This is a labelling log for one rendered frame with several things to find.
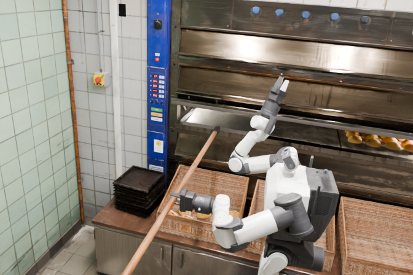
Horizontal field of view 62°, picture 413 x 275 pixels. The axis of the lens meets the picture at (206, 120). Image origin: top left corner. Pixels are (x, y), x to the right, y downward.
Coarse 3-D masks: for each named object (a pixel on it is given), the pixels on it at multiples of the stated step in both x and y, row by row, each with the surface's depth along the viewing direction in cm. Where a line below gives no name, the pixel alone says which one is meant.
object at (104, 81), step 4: (96, 72) 257; (100, 72) 258; (104, 72) 258; (108, 72) 260; (96, 76) 257; (100, 76) 256; (104, 76) 255; (108, 76) 260; (104, 80) 257; (108, 80) 261; (96, 84) 259; (100, 84) 258; (104, 84) 258; (108, 84) 262
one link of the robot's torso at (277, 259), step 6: (276, 252) 164; (264, 258) 178; (270, 258) 164; (276, 258) 163; (282, 258) 162; (264, 264) 167; (270, 264) 164; (276, 264) 164; (282, 264) 163; (258, 270) 184; (264, 270) 167; (270, 270) 166; (276, 270) 165
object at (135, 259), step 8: (208, 144) 224; (200, 152) 212; (192, 168) 194; (184, 176) 186; (184, 184) 179; (176, 192) 171; (168, 208) 159; (160, 216) 153; (160, 224) 149; (152, 232) 143; (144, 240) 138; (144, 248) 135; (136, 256) 130; (128, 264) 127; (136, 264) 128; (128, 272) 123
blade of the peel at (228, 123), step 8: (192, 112) 282; (200, 112) 285; (208, 112) 286; (216, 112) 287; (184, 120) 263; (192, 120) 268; (200, 120) 269; (208, 120) 270; (216, 120) 271; (224, 120) 272; (232, 120) 273; (240, 120) 274; (248, 120) 275; (208, 128) 255; (224, 128) 252; (232, 128) 258; (240, 128) 259; (248, 128) 260
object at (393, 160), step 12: (204, 132) 257; (228, 132) 252; (276, 144) 245; (288, 144) 243; (300, 144) 240; (312, 144) 241; (348, 156) 234; (360, 156) 232; (372, 156) 230; (384, 156) 231
